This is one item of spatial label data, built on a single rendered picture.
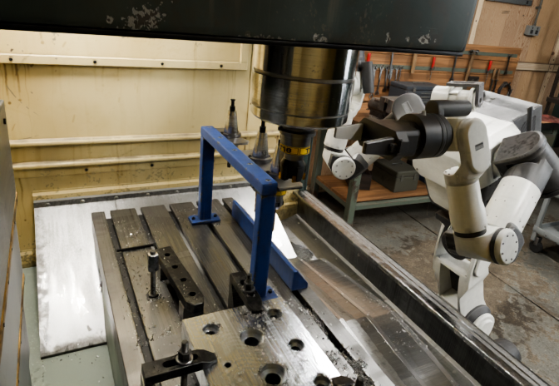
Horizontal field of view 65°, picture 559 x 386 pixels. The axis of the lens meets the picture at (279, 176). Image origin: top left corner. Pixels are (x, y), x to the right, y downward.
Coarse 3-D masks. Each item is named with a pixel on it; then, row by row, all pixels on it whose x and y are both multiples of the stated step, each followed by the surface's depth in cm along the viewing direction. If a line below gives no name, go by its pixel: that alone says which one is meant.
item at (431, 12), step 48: (0, 0) 38; (48, 0) 39; (96, 0) 41; (144, 0) 43; (192, 0) 45; (240, 0) 47; (288, 0) 50; (336, 0) 52; (384, 0) 55; (432, 0) 58; (336, 48) 55; (384, 48) 58; (432, 48) 62
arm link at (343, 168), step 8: (352, 152) 143; (360, 152) 142; (336, 160) 139; (344, 160) 139; (352, 160) 140; (360, 160) 141; (368, 160) 142; (336, 168) 140; (344, 168) 140; (352, 168) 140; (360, 168) 141; (336, 176) 141; (344, 176) 141; (352, 176) 142
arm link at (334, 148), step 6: (348, 120) 138; (330, 132) 140; (330, 138) 140; (324, 144) 142; (330, 144) 140; (336, 144) 140; (342, 144) 140; (324, 150) 143; (330, 150) 141; (336, 150) 141; (342, 150) 142; (324, 156) 143; (330, 156) 141; (336, 156) 139; (348, 156) 140; (330, 162) 140; (330, 168) 141
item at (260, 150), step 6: (258, 132) 113; (264, 132) 113; (258, 138) 113; (264, 138) 113; (258, 144) 114; (264, 144) 114; (258, 150) 114; (264, 150) 114; (258, 156) 114; (264, 156) 114
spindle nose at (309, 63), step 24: (264, 48) 62; (288, 48) 60; (312, 48) 59; (264, 72) 63; (288, 72) 61; (312, 72) 60; (336, 72) 61; (264, 96) 64; (288, 96) 62; (312, 96) 62; (336, 96) 63; (264, 120) 65; (288, 120) 63; (312, 120) 63; (336, 120) 65
